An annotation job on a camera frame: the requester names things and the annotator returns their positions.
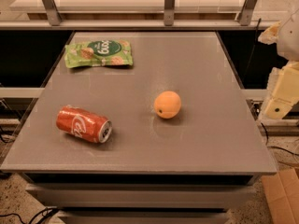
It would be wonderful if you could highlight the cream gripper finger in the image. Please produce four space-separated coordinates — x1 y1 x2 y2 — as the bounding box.
259 62 299 119

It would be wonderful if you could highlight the red coke can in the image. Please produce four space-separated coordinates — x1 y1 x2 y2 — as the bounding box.
56 105 112 143

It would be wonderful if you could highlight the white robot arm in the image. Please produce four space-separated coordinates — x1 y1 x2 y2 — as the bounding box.
258 8 299 119

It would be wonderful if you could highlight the green rice chip bag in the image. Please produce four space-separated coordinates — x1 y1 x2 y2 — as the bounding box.
64 40 133 68

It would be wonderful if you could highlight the cardboard box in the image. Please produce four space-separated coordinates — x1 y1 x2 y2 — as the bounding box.
262 168 299 224

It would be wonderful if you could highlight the orange fruit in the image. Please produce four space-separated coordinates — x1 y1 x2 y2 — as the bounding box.
154 91 181 119

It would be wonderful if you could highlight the grey drawer cabinet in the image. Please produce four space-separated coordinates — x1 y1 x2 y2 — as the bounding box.
26 183 255 224

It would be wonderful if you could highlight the metal frame rail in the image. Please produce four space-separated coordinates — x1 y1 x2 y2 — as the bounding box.
0 0 281 30

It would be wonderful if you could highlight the black floor cable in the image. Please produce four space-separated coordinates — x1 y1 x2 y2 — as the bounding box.
0 206 60 224

